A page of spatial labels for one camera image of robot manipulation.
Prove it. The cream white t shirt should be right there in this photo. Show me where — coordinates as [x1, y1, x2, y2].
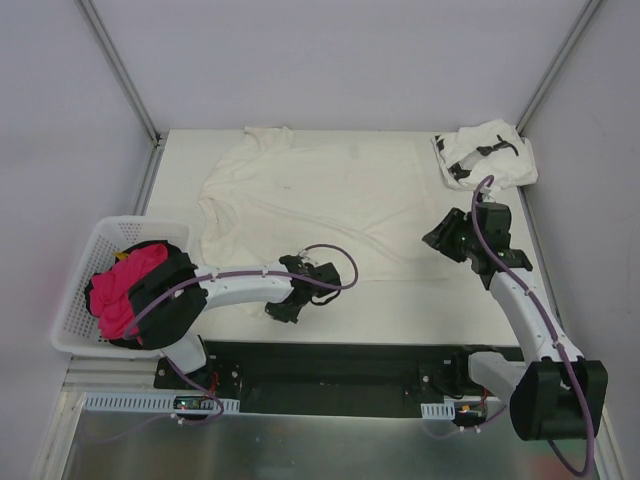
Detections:
[199, 127, 451, 283]

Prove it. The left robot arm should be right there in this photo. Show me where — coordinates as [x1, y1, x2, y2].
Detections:
[122, 253, 344, 389]

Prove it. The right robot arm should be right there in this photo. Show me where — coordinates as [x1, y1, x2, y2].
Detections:
[422, 202, 608, 441]

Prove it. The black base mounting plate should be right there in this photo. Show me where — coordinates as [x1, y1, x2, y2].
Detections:
[153, 340, 521, 419]

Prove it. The white black printed t shirt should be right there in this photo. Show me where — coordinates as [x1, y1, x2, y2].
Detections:
[432, 119, 538, 191]

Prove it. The pink red t shirt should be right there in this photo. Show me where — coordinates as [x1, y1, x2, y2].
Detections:
[88, 243, 169, 341]

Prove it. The white plastic laundry basket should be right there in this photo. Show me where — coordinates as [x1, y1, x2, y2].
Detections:
[51, 216, 191, 359]

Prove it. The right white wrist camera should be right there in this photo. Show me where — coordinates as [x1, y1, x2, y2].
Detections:
[476, 191, 498, 204]

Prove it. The right white cable duct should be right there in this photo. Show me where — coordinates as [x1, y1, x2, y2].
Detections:
[420, 401, 456, 421]

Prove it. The white cable duct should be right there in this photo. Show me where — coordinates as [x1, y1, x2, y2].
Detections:
[84, 393, 240, 415]
[420, 401, 456, 421]

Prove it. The left white cable duct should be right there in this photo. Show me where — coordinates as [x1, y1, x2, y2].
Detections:
[84, 393, 240, 415]

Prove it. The right aluminium frame post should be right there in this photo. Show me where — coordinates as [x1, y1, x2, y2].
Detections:
[516, 0, 608, 135]

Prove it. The aluminium frame post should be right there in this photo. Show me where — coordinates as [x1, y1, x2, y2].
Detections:
[75, 0, 162, 147]
[516, 0, 608, 135]

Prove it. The left aluminium frame post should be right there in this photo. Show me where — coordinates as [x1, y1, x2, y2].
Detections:
[75, 0, 162, 147]

